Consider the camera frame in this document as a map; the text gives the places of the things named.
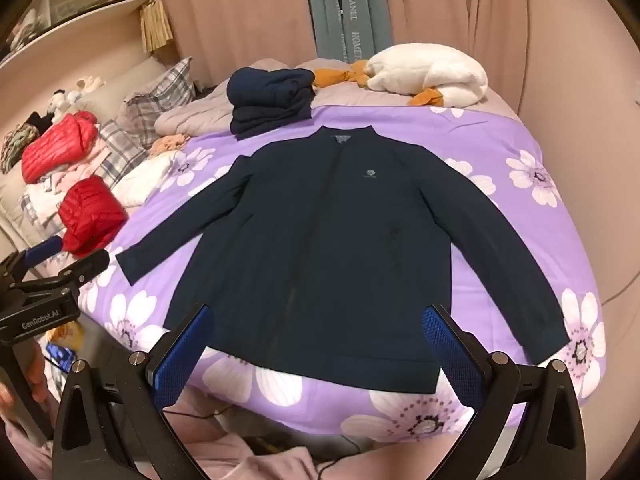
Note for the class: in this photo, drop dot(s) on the white goose plush toy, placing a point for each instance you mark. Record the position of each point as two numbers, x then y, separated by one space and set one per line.
425 72

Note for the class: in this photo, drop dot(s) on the folded navy clothes stack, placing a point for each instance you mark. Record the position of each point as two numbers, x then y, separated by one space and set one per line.
270 95

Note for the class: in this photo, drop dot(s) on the green knitted scarf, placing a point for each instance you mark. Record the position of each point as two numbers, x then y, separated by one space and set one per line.
17 145

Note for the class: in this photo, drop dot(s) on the plaid pillow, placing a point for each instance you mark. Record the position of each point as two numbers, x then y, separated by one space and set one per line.
122 155
160 95

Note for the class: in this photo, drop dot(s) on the black cloth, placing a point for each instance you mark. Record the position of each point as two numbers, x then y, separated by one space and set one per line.
37 122

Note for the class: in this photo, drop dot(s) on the grey quilt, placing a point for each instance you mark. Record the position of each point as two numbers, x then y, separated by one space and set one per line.
200 110

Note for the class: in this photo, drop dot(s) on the beige hanging tassels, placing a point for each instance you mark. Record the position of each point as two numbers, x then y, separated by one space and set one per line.
156 25

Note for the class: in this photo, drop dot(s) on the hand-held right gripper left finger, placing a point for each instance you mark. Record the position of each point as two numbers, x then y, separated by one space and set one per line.
182 355

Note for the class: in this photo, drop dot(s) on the grey-green curtain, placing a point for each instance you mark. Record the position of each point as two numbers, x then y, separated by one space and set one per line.
330 10

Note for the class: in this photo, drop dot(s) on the pile of pink white clothes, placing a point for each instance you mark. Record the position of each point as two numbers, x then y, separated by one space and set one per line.
50 195

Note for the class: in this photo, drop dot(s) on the white garment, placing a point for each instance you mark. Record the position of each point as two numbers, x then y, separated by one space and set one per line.
145 180

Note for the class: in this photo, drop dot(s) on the blue printed packet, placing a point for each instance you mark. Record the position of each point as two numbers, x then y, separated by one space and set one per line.
60 355

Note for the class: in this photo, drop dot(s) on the yellow packet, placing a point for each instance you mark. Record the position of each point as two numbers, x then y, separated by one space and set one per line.
70 335

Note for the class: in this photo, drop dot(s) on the person's left hand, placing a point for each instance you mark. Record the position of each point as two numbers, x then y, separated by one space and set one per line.
35 375

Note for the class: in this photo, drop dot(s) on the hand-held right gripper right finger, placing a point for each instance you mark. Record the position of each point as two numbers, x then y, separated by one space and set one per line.
450 355

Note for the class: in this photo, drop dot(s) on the white wall shelf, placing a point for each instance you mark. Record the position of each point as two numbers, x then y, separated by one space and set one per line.
100 5

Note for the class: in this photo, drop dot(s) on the peach cloth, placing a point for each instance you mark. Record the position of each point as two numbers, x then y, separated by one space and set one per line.
167 144

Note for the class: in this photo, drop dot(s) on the pink curtain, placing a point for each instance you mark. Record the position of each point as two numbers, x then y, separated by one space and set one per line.
240 10

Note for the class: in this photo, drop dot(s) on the red down jacket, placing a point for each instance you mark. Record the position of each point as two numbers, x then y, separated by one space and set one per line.
90 212
55 147

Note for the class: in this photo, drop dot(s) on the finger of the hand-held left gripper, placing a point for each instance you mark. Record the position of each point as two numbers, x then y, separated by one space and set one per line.
42 250
90 262

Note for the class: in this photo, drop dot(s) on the dark navy jacket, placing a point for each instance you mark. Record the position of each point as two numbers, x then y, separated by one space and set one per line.
325 260

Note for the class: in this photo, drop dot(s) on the purple floral blanket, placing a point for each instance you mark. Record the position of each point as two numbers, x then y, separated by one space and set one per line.
500 240

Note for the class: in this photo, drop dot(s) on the small white plush toys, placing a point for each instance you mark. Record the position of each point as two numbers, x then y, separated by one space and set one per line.
75 92

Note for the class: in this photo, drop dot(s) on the pink fleece cloth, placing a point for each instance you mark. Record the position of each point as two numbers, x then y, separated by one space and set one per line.
240 455

